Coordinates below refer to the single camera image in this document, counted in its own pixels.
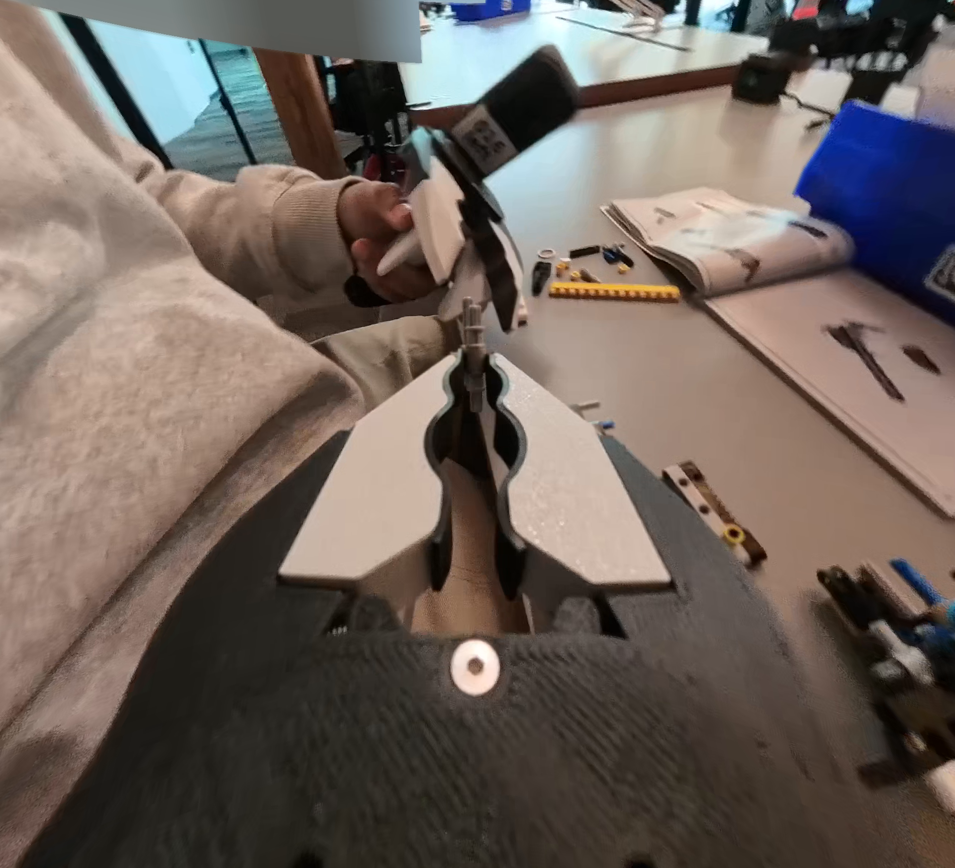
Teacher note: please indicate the black lego connector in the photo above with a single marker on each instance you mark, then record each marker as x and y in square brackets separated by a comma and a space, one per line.
[540, 279]

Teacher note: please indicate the person's left forearm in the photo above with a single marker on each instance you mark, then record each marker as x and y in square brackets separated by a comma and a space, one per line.
[261, 227]

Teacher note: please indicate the blue plastic bin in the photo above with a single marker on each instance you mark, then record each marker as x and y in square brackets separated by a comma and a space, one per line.
[888, 197]

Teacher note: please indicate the yellow and grey lego piece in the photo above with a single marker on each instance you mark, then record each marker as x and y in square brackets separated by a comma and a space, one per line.
[586, 276]

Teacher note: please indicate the black lego pin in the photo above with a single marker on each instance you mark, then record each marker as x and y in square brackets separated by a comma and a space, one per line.
[586, 250]

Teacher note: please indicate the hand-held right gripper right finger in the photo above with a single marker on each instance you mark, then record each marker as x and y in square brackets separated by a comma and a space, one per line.
[582, 510]

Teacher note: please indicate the grey lego axle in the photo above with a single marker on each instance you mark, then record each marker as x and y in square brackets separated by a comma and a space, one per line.
[474, 361]

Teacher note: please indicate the wooden table leg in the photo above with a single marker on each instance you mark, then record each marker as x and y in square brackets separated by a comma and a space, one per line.
[298, 115]

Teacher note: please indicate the thin black strip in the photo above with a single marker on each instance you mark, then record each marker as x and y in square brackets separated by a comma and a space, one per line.
[623, 33]

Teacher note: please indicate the black box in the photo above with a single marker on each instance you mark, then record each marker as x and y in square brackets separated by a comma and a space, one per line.
[761, 79]

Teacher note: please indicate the blue and black lego piece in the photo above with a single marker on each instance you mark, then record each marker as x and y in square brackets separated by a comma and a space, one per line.
[618, 255]

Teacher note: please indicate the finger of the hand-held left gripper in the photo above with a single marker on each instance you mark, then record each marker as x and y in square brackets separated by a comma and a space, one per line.
[504, 271]
[464, 297]

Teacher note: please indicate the large instruction sheet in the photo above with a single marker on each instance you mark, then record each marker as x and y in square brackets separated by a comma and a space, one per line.
[835, 376]

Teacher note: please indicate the open instruction booklet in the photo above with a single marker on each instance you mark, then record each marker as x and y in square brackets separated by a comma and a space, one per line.
[716, 238]

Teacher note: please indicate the partly built lego model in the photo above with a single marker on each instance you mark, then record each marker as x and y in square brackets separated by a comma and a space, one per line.
[895, 644]

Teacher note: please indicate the person's left hand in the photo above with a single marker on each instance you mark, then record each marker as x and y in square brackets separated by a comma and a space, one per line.
[369, 212]

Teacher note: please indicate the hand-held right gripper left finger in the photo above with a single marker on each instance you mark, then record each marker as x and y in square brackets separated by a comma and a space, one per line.
[365, 510]

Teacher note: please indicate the grey zip sweatshirt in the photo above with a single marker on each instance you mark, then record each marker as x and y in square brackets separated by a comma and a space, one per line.
[134, 398]

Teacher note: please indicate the long yellow lego beam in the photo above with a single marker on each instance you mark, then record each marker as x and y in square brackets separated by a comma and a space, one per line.
[615, 292]

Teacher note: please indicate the white and black lego beam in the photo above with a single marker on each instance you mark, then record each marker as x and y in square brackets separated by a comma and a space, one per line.
[709, 506]

